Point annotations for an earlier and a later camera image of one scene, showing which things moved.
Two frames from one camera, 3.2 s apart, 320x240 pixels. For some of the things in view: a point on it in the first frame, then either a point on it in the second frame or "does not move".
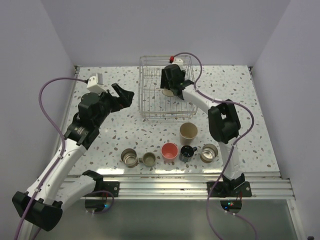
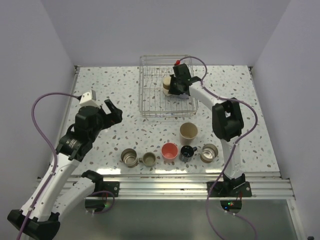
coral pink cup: (169, 152) does not move
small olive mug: (149, 159) does not move
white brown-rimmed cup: (129, 156) does not move
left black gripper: (124, 100) -> (111, 119)
